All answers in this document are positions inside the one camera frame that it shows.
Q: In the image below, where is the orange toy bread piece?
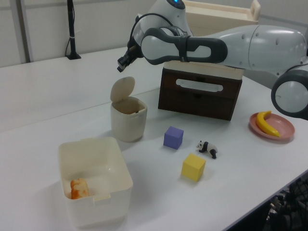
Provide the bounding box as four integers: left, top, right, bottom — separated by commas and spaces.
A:
70, 178, 89, 200

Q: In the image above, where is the cream trash can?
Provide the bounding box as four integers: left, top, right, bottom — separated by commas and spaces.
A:
110, 76, 148, 143

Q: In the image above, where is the yellow foam cube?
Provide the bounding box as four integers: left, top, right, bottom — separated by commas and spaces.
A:
181, 154, 206, 183

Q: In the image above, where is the purple foam cube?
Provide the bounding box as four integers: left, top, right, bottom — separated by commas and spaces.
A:
163, 126, 184, 151

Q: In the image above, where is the pink plate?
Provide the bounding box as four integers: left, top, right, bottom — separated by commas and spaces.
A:
249, 112, 295, 143

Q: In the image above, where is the black white panda figurine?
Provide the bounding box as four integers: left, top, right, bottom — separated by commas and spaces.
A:
195, 140, 218, 160

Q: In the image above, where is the cream trash can lid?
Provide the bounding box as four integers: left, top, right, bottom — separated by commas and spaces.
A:
110, 76, 136, 103

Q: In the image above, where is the large cream plastic storage box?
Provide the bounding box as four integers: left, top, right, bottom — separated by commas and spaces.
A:
163, 0, 261, 79

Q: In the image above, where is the dark brown wooden drawer box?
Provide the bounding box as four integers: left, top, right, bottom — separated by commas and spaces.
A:
158, 66, 243, 121

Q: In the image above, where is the cream open plastic container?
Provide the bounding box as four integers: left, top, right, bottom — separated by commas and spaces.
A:
58, 136, 134, 229

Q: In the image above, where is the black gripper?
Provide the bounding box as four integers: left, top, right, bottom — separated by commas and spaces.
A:
117, 43, 143, 73

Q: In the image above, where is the yellow toy banana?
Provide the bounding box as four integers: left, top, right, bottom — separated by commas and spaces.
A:
255, 110, 281, 138

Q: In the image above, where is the black camera stand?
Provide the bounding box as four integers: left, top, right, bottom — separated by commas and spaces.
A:
65, 0, 82, 60

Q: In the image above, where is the white drawer handle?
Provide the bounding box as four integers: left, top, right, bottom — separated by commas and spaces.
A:
175, 78, 224, 93

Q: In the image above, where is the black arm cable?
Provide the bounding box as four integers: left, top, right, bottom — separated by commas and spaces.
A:
129, 13, 192, 63

